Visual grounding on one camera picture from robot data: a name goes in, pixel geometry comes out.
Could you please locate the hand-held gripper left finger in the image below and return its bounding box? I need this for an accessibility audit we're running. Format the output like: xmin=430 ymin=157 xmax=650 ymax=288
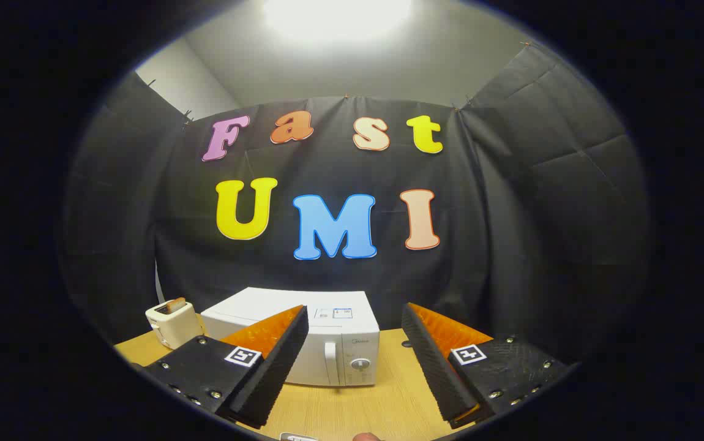
xmin=142 ymin=304 xmax=310 ymax=429

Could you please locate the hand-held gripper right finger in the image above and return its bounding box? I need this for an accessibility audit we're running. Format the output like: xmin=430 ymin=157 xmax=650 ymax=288
xmin=401 ymin=302 xmax=576 ymax=429

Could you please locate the white microwave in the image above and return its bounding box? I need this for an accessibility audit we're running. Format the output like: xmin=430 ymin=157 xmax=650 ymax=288
xmin=201 ymin=287 xmax=381 ymax=388

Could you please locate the white toaster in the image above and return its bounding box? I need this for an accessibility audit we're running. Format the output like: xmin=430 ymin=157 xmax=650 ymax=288
xmin=145 ymin=299 xmax=204 ymax=350

